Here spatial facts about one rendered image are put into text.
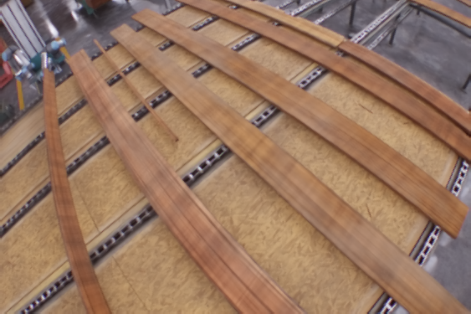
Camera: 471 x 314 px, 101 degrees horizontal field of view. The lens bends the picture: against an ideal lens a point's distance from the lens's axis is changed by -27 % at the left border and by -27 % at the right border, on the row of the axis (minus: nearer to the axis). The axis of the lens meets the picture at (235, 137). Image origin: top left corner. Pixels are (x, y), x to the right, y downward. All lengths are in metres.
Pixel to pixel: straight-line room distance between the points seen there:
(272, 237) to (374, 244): 0.52
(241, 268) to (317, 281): 0.37
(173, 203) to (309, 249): 0.75
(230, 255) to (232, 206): 0.28
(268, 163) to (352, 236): 0.60
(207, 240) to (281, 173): 0.53
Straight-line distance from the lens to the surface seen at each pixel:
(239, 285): 1.30
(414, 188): 1.62
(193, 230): 1.39
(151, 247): 1.50
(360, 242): 1.39
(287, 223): 1.40
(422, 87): 2.20
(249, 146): 1.56
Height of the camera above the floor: 2.17
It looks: 54 degrees down
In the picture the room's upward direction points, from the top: 12 degrees counter-clockwise
